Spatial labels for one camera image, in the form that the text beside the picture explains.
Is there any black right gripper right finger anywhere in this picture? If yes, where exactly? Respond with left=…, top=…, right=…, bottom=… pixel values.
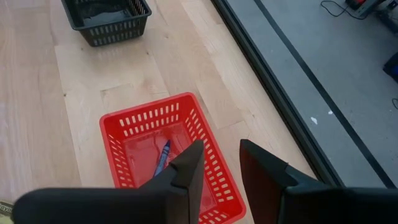
left=238, top=139, right=398, bottom=224

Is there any black plastic basket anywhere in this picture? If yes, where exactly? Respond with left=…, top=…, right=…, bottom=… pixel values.
left=60, top=0, right=153, bottom=48

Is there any red and black tool case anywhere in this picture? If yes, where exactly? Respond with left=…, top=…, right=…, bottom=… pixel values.
left=345, top=0, right=367, bottom=10

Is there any red plastic basket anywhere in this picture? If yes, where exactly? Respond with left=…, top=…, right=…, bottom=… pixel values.
left=99, top=91, right=247, bottom=224

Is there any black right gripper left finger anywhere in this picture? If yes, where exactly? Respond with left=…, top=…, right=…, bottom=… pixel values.
left=12, top=139, right=206, bottom=224

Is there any blue crayon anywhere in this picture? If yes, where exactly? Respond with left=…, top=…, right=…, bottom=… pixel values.
left=152, top=139, right=172, bottom=177

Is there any black floor cable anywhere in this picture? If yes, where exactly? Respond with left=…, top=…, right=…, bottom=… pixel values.
left=320, top=0, right=368, bottom=21

